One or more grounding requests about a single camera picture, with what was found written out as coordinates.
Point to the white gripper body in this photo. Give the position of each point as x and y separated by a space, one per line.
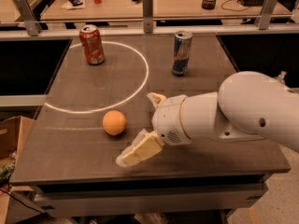
168 119

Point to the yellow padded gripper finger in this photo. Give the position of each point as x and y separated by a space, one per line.
145 145
156 99

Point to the orange fruit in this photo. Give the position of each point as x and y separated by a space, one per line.
114 122

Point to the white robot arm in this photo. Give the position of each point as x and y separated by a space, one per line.
247 106

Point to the blue silver energy drink can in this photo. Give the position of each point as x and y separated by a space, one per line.
182 49

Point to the red soda can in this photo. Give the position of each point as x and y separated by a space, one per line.
91 42

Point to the black mesh pen cup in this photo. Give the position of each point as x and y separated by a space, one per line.
208 4

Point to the cardboard box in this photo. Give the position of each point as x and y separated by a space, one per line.
14 133

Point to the white table drawer frame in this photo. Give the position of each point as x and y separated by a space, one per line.
151 195

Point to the middle metal bracket post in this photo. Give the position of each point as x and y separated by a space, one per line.
147 6

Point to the metal bracket post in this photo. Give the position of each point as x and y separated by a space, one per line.
147 6
263 20
31 25

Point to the right metal bracket post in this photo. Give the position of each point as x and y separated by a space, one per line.
263 20

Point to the left metal bracket post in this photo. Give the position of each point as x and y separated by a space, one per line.
31 25

